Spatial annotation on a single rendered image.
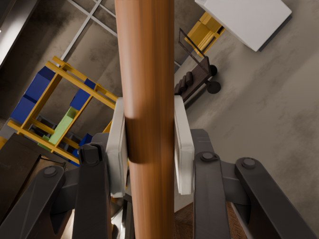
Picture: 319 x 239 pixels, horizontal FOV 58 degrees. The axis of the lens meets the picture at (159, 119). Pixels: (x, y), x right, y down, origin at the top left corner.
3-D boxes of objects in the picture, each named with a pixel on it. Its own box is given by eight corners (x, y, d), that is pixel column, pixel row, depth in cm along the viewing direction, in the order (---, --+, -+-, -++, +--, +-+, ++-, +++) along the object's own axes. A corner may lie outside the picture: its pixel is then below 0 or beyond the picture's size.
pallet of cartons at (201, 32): (227, 11, 663) (214, 0, 650) (238, 14, 593) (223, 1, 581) (195, 50, 695) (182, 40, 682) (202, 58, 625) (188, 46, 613)
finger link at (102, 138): (106, 212, 13) (41, 215, 13) (116, 152, 18) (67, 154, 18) (102, 187, 13) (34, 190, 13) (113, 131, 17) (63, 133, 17)
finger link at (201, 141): (198, 182, 13) (265, 180, 13) (186, 128, 17) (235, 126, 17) (197, 207, 14) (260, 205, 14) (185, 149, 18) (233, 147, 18)
